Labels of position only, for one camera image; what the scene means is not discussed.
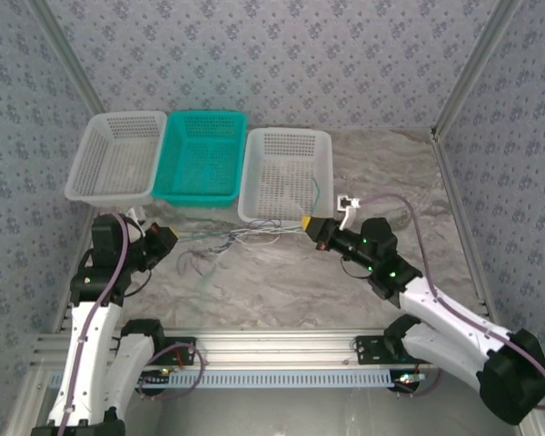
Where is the thin green cable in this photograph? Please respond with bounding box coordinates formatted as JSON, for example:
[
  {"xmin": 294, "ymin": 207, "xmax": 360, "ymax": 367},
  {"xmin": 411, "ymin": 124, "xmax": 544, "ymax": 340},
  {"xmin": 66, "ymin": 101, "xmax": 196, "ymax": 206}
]
[{"xmin": 179, "ymin": 173, "xmax": 323, "ymax": 292}]

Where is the narrow white perforated plastic basket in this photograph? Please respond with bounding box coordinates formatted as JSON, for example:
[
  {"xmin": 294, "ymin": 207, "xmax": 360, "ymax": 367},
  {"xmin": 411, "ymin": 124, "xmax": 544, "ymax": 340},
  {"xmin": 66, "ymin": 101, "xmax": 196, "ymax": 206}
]
[{"xmin": 237, "ymin": 127, "xmax": 335, "ymax": 224}]

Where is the wide white perforated plastic basket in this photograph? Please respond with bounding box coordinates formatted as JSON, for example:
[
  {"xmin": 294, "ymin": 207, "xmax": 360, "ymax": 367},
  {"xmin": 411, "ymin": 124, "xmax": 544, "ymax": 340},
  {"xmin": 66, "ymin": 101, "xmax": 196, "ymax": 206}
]
[{"xmin": 64, "ymin": 110, "xmax": 168, "ymax": 206}]

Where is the teal perforated plastic basket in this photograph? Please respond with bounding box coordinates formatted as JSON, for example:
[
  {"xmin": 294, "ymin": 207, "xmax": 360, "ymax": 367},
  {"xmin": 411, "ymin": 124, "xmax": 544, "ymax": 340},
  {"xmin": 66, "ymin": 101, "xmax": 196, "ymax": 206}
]
[{"xmin": 150, "ymin": 109, "xmax": 249, "ymax": 211}]

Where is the small black controller board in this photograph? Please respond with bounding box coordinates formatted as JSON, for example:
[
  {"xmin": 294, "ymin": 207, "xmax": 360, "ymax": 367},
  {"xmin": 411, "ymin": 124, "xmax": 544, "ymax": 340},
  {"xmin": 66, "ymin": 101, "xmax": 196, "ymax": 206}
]
[
  {"xmin": 133, "ymin": 368, "xmax": 173, "ymax": 388},
  {"xmin": 392, "ymin": 370, "xmax": 429, "ymax": 392}
]

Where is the grey metal base panel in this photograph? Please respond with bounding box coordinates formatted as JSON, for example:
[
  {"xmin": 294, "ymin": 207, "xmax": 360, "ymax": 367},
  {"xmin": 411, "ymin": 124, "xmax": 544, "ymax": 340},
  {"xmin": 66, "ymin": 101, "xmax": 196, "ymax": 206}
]
[{"xmin": 4, "ymin": 368, "xmax": 545, "ymax": 436}]

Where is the purple left arm harness cable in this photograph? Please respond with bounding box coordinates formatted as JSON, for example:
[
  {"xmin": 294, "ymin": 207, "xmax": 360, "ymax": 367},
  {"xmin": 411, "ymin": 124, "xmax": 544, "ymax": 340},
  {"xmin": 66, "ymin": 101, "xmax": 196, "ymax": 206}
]
[{"xmin": 54, "ymin": 212, "xmax": 131, "ymax": 436}]

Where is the purple arm harness cable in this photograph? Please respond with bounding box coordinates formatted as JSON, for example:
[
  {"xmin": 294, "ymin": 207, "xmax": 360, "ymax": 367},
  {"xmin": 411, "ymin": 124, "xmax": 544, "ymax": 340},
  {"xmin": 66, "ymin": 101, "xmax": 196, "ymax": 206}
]
[
  {"xmin": 358, "ymin": 193, "xmax": 545, "ymax": 412},
  {"xmin": 54, "ymin": 212, "xmax": 131, "ymax": 436}
]

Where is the purple right arm harness cable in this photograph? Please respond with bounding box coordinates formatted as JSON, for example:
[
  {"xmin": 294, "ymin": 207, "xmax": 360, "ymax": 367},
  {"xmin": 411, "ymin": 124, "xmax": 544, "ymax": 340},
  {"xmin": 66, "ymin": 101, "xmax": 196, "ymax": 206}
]
[{"xmin": 358, "ymin": 193, "xmax": 545, "ymax": 412}]

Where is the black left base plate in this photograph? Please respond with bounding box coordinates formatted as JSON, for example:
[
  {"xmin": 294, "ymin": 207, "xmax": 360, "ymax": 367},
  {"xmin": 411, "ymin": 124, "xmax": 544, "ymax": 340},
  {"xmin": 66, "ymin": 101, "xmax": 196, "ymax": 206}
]
[{"xmin": 156, "ymin": 334, "xmax": 197, "ymax": 367}]

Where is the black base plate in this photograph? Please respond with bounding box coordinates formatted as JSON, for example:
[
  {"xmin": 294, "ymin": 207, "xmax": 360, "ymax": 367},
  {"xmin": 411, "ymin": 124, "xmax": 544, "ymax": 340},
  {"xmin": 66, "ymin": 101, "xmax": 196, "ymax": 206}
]
[
  {"xmin": 156, "ymin": 334, "xmax": 197, "ymax": 367},
  {"xmin": 354, "ymin": 334, "xmax": 419, "ymax": 365}
]

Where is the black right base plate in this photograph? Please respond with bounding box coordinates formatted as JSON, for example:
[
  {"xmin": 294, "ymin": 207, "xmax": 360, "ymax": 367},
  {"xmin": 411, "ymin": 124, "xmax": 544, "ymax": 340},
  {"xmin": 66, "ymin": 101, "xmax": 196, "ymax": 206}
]
[{"xmin": 354, "ymin": 334, "xmax": 419, "ymax": 365}]

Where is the aluminium rail frame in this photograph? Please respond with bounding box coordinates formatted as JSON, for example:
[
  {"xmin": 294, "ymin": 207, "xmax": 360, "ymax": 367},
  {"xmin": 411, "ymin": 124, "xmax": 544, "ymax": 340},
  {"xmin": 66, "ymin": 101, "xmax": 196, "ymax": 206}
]
[{"xmin": 31, "ymin": 329, "xmax": 441, "ymax": 369}]

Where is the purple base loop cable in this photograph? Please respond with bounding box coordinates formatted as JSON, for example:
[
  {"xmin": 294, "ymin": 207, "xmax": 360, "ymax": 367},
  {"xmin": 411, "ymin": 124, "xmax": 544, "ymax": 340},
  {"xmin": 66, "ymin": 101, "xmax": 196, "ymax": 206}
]
[
  {"xmin": 135, "ymin": 346, "xmax": 206, "ymax": 401},
  {"xmin": 392, "ymin": 362, "xmax": 444, "ymax": 397}
]

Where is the slotted pale cable duct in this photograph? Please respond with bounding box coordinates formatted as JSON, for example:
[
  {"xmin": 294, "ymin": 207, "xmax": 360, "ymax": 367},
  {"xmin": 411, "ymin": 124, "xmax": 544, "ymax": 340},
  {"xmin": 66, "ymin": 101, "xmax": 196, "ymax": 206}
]
[{"xmin": 47, "ymin": 370, "xmax": 441, "ymax": 391}]

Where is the aluminium frame post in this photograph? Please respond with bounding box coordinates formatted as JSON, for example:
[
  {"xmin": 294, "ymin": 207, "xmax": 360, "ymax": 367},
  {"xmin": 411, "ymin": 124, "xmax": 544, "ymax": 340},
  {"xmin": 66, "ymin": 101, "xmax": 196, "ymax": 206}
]
[
  {"xmin": 433, "ymin": 0, "xmax": 526, "ymax": 137},
  {"xmin": 29, "ymin": 0, "xmax": 106, "ymax": 117}
]

